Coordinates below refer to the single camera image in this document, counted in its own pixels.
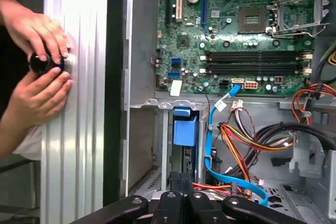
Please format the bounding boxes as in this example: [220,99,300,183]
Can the green motherboard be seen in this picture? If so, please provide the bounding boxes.
[154,0,320,96]

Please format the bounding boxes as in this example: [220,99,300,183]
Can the grey metal disk bay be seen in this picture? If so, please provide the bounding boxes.
[128,98,205,196]

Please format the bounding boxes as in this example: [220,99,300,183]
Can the blue data wire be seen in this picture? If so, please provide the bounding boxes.
[205,84,269,207]

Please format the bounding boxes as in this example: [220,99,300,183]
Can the round black tool blue ring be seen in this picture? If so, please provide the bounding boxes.
[28,52,74,76]

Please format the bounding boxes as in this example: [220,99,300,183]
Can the black RAM slot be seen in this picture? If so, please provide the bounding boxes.
[199,68,313,76]
[206,50,307,57]
[207,63,307,70]
[199,54,313,63]

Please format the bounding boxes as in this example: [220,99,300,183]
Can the person's right hand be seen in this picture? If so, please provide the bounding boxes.
[5,68,73,130]

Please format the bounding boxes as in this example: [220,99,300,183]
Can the blue expansion slot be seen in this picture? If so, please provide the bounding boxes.
[201,0,209,35]

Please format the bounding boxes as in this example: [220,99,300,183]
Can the thick black cable bundle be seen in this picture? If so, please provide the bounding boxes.
[233,122,331,175]

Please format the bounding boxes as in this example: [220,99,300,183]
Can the white garment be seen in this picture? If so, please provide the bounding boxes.
[13,125,43,162]

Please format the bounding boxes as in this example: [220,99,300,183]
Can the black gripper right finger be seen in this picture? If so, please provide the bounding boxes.
[181,171,309,224]

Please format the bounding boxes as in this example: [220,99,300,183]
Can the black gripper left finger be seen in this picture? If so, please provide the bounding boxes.
[70,170,184,224]

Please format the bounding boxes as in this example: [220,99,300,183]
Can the purple wires with white connector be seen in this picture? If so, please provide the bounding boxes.
[230,99,257,135]

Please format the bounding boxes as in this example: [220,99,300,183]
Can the yellow black wires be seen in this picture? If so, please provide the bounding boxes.
[312,42,336,83]

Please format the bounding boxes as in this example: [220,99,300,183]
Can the power wire with black connector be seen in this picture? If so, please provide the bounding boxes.
[193,122,293,197]

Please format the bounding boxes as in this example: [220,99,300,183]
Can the hard disk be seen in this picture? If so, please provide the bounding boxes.
[170,107,198,176]

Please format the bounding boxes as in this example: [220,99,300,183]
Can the person's left hand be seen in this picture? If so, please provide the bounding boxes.
[0,7,71,63]

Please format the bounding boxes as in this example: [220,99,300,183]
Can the CPU socket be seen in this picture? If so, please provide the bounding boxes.
[238,6,268,35]

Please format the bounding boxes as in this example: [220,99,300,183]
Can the white sticker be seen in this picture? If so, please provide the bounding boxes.
[170,80,182,96]

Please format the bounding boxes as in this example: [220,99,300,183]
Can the black open PC case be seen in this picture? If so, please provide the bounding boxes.
[103,0,336,224]

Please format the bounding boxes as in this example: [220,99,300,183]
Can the metal socket cover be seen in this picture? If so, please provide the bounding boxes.
[270,0,330,37]

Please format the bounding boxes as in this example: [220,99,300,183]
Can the locking lever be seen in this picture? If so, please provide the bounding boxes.
[270,23,331,38]

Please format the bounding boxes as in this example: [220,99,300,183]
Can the black chipset chip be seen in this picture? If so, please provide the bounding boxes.
[177,34,191,48]

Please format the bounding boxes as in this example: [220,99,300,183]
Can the orange red wire bundle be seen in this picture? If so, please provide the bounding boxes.
[291,82,336,125]

